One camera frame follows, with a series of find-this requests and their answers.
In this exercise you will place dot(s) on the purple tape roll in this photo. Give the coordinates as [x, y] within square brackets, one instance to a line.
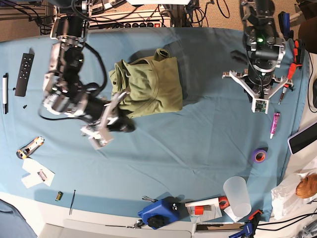
[259, 155]

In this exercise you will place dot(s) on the black remote control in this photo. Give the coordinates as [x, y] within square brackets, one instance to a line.
[24, 74]

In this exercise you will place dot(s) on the red tape roll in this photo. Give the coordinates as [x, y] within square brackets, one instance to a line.
[223, 202]

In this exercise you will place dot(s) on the blue black clamp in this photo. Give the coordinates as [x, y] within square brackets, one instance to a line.
[249, 228]

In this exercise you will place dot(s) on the white marker pen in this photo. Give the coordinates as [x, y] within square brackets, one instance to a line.
[5, 93]

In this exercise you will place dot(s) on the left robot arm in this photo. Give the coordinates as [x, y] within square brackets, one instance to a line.
[265, 48]

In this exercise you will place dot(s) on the olive green t-shirt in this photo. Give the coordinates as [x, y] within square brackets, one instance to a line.
[153, 84]

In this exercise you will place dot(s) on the small green battery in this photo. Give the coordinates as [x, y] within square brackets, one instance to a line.
[59, 196]

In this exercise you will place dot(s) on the brown round object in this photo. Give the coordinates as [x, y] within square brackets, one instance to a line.
[307, 187]

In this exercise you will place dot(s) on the orange grey utility knife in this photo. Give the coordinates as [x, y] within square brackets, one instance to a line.
[30, 148]

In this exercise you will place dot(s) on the blue plastic device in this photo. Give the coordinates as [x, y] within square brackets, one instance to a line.
[159, 213]

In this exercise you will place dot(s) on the blue table cloth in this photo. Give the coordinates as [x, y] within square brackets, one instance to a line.
[188, 154]

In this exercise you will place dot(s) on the smartphone in lilac case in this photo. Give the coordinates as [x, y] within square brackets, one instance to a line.
[302, 139]

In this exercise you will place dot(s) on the orange black tool set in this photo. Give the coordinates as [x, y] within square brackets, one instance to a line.
[299, 52]

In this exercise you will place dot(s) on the purple glue tube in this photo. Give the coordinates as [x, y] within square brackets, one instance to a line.
[276, 117]

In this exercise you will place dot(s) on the white plastic bag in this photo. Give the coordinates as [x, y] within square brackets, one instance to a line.
[284, 198]

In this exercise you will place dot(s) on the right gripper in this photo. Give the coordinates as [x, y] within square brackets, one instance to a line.
[103, 118]

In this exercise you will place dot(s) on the translucent plastic cup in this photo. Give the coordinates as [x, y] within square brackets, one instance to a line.
[235, 189]

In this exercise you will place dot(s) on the white power strip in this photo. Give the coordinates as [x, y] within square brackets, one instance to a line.
[142, 18]

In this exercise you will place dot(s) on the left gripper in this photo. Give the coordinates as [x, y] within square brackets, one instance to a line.
[259, 82]

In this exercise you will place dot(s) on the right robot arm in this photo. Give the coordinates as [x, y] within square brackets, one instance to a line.
[64, 93]

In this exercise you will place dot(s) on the orange screwdriver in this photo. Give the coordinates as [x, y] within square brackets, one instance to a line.
[289, 83]

